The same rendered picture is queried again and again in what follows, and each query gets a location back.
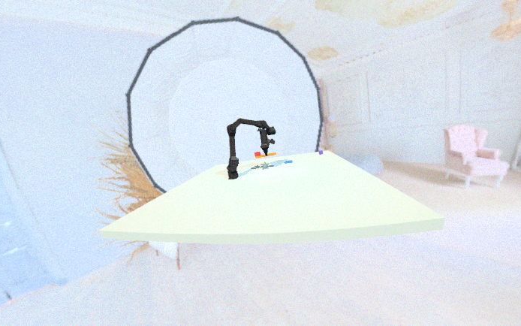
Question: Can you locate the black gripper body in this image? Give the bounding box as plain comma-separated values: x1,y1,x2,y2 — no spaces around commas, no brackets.
260,136,270,148

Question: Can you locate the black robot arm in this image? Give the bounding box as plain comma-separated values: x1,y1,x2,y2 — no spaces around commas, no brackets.
226,118,276,180

